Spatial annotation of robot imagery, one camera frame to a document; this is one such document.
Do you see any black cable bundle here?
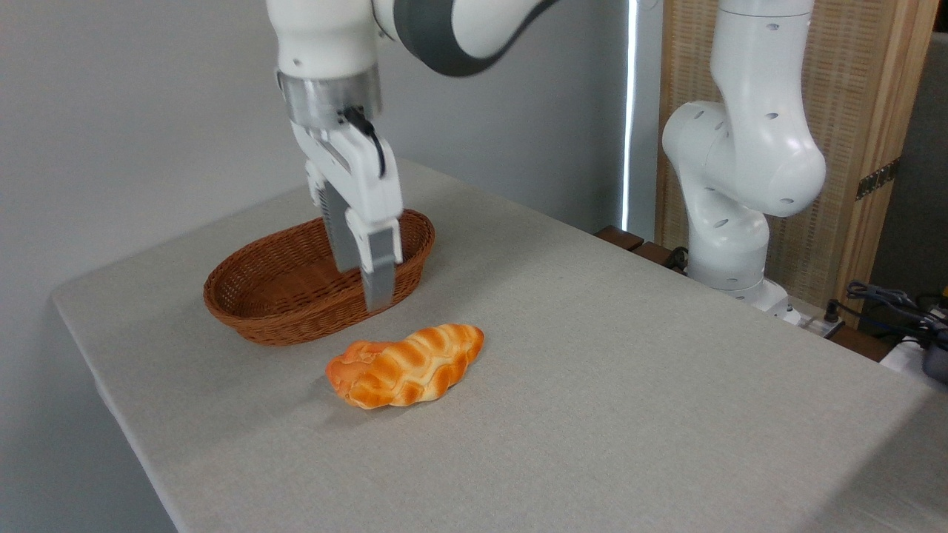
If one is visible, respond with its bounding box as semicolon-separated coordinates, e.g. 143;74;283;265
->
847;280;948;343

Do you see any white power strip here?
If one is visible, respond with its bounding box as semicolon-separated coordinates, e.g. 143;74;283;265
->
770;296;847;338

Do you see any long braided bread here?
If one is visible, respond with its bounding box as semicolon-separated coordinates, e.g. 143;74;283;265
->
344;324;485;409

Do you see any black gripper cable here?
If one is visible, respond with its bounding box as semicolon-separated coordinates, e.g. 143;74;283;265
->
342;106;388;179

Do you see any dark wooden block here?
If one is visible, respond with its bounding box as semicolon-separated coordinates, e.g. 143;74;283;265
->
595;226;645;252
632;241;687;273

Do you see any brown wicker basket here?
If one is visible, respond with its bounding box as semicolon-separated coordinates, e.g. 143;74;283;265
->
203;208;436;346

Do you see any metal screen hinge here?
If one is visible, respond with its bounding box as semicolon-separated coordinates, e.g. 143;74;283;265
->
856;158;901;201

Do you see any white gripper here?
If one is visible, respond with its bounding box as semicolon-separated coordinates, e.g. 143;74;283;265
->
291;122;405;312

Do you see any round orange bread bun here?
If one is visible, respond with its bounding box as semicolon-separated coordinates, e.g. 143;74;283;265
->
325;341;390;404

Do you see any grey device housing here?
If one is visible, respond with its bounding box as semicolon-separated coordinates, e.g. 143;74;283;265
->
922;333;948;384

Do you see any grey tablecloth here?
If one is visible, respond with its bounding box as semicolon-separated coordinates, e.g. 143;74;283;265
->
50;155;948;533

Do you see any wooden woven folding screen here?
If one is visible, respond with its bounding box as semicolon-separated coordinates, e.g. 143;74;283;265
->
655;0;940;328

